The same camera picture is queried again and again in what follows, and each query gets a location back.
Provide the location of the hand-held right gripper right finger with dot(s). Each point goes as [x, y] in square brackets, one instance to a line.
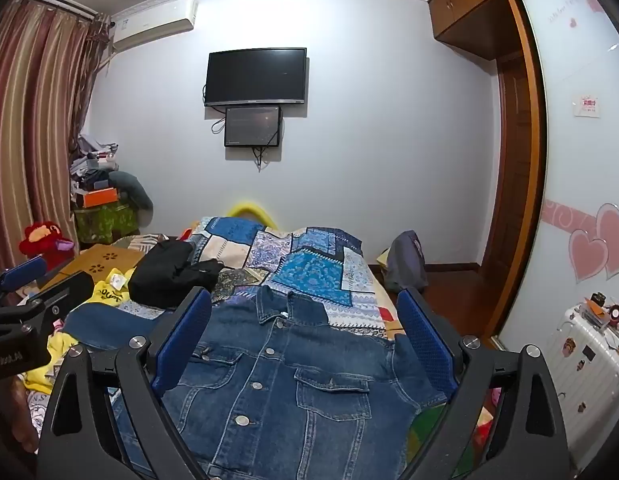
[424, 345]

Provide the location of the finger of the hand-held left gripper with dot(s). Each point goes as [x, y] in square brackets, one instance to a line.
[69, 285]
[22, 270]

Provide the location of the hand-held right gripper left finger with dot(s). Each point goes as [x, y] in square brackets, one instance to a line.
[182, 342]

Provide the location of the blue denim jeans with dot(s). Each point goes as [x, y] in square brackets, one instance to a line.
[289, 385]

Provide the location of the red plush toy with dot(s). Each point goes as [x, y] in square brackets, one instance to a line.
[39, 237]

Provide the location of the yellow garment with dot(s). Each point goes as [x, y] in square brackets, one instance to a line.
[107, 292]

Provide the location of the black garment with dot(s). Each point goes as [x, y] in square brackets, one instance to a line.
[164, 275]

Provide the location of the green patterned box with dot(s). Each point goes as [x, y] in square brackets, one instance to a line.
[104, 222]

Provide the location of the grey backpack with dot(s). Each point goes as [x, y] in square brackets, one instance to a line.
[407, 260]

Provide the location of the pile of clutter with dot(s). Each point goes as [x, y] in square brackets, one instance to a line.
[92, 160]

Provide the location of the patchwork blanket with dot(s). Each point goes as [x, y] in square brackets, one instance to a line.
[314, 265]

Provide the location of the yellow curved object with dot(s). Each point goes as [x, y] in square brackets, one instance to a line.
[249, 208]

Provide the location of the striped curtain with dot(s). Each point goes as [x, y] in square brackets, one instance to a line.
[29, 110]

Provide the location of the white suitcase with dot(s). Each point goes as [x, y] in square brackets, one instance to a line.
[589, 385]

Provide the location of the small orange box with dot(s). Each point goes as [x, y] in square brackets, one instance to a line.
[596, 307]

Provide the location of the pink round object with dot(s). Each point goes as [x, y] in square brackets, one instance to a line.
[614, 316]

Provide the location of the small black monitor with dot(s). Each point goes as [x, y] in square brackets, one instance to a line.
[252, 126]

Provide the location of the white wardrobe sliding door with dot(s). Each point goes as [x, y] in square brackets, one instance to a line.
[579, 160]

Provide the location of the white air conditioner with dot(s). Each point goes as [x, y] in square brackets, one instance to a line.
[154, 25]

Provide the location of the red and white sticker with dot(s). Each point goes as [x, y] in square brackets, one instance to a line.
[588, 106]

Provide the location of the black wall television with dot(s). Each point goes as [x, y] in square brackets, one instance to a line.
[254, 77]

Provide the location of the brown wooden bed frame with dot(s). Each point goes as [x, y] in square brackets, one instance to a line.
[469, 15]

